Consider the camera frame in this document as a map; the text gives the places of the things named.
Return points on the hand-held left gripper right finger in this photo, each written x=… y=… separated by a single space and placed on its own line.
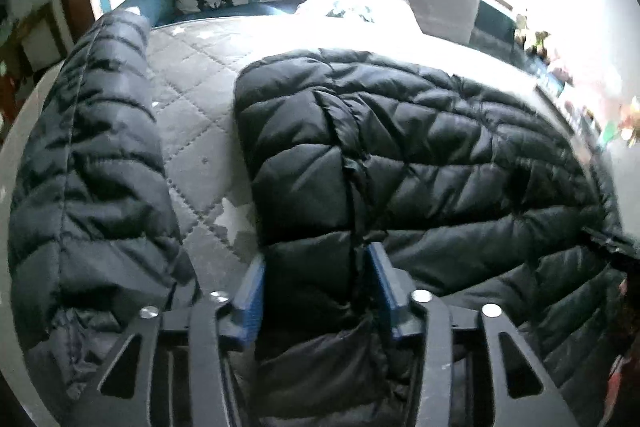
x=384 y=292

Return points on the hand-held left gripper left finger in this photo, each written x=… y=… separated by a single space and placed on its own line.
x=253 y=302

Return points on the black puffer jacket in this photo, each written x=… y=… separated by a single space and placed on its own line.
x=415 y=157

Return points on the grey quilted star blanket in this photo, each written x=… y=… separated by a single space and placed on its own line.
x=200 y=117

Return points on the white printed pillow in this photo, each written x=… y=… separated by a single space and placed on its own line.
x=357 y=7

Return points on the plush toy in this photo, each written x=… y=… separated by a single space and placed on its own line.
x=532 y=37

